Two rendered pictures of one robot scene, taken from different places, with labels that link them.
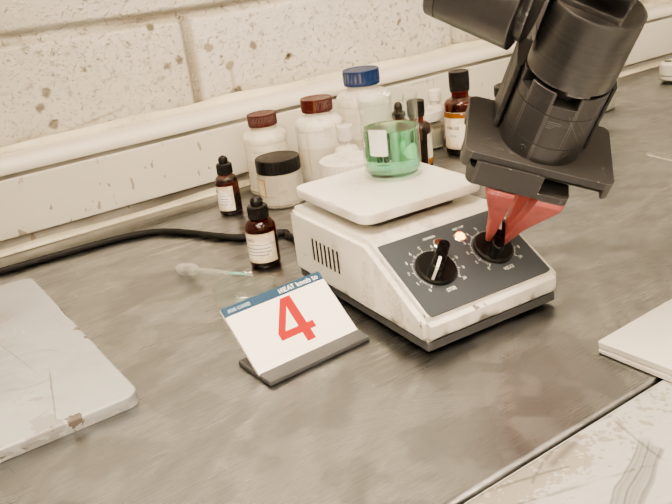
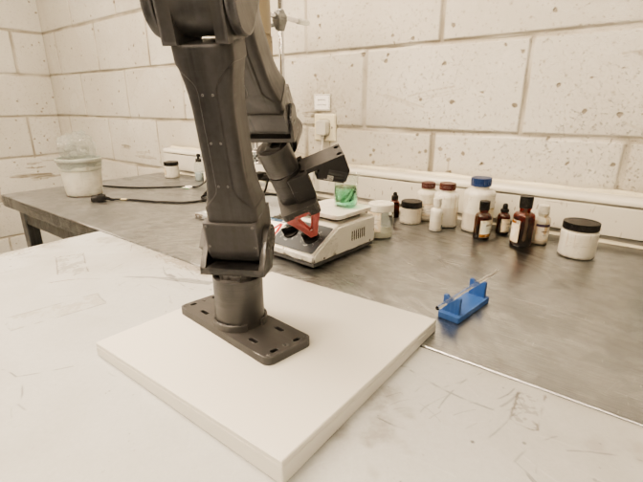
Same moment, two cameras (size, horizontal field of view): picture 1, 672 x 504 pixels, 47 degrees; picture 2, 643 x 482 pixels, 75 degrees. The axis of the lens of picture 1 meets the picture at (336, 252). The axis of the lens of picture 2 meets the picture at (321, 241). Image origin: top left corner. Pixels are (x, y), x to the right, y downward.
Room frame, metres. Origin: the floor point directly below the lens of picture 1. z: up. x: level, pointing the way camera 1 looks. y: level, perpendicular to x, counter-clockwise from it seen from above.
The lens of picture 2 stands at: (0.30, -0.86, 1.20)
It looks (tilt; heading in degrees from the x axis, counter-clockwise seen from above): 18 degrees down; 69
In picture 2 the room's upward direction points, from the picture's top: straight up
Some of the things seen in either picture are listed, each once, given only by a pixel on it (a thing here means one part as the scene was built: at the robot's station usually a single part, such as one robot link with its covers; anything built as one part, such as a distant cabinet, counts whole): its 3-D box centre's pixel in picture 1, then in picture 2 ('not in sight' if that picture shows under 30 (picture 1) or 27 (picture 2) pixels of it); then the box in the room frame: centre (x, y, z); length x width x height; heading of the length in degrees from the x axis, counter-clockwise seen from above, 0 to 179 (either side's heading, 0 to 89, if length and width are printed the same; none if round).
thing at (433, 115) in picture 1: (426, 129); not in sight; (1.07, -0.15, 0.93); 0.05 x 0.05 x 0.05
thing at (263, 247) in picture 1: (260, 229); not in sight; (0.71, 0.07, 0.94); 0.03 x 0.03 x 0.07
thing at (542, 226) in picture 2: not in sight; (541, 224); (1.07, -0.19, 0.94); 0.03 x 0.03 x 0.09
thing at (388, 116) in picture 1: (389, 133); (347, 189); (0.66, -0.06, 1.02); 0.06 x 0.05 x 0.08; 176
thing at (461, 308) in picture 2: not in sight; (465, 298); (0.71, -0.40, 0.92); 0.10 x 0.03 x 0.04; 24
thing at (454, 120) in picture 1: (460, 112); (523, 220); (1.03, -0.19, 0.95); 0.04 x 0.04 x 0.11
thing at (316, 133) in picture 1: (321, 140); (446, 204); (0.96, 0.00, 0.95); 0.06 x 0.06 x 0.11
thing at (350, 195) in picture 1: (385, 188); (334, 208); (0.64, -0.05, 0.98); 0.12 x 0.12 x 0.01; 28
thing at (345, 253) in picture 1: (407, 242); (325, 230); (0.61, -0.06, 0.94); 0.22 x 0.13 x 0.08; 28
